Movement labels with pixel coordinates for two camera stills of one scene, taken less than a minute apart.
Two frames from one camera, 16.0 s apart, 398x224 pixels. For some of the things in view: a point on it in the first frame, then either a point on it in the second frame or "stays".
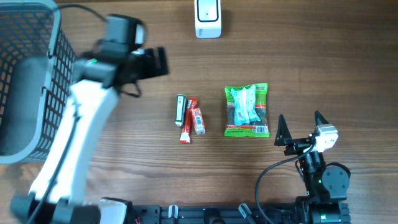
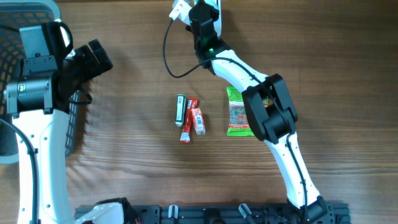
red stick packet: (185, 137) stays
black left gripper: (153, 55) to (94, 69)
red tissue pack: (198, 123) stays
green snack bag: (247, 111) stays
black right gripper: (284, 139) to (188, 28)
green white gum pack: (180, 109) stays
